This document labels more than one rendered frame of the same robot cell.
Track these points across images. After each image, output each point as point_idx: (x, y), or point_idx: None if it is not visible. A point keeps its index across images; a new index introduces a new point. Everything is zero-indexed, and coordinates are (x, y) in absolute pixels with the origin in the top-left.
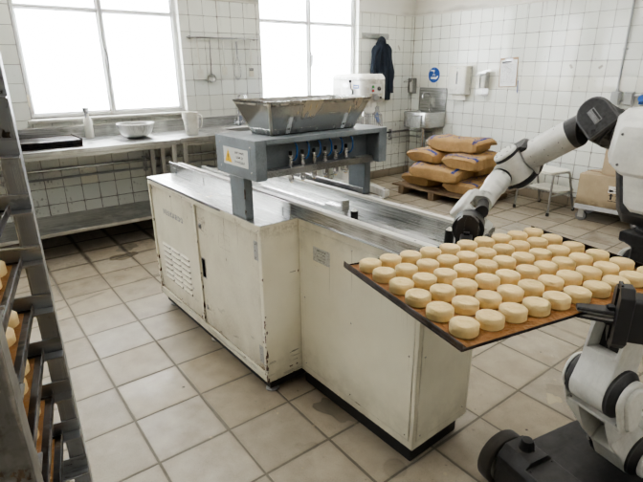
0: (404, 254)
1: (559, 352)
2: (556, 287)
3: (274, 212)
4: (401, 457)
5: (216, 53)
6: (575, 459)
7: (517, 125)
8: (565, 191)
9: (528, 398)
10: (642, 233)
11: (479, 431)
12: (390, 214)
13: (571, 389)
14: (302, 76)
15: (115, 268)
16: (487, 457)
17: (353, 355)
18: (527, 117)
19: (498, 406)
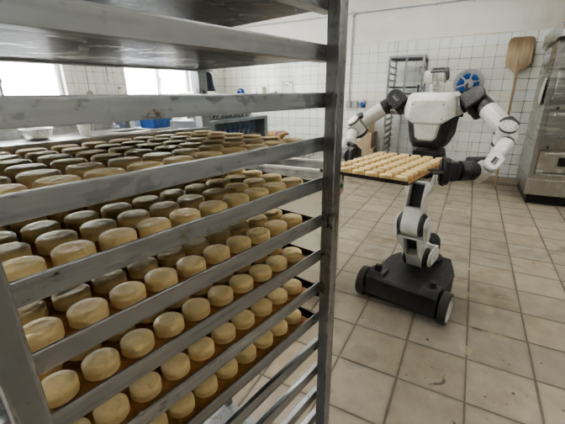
0: (344, 163)
1: (361, 235)
2: (415, 166)
3: None
4: (314, 296)
5: (91, 75)
6: (398, 270)
7: (297, 123)
8: None
9: (358, 257)
10: (422, 150)
11: (345, 276)
12: (283, 163)
13: (401, 229)
14: (155, 93)
15: None
16: (361, 279)
17: None
18: (302, 117)
19: (347, 263)
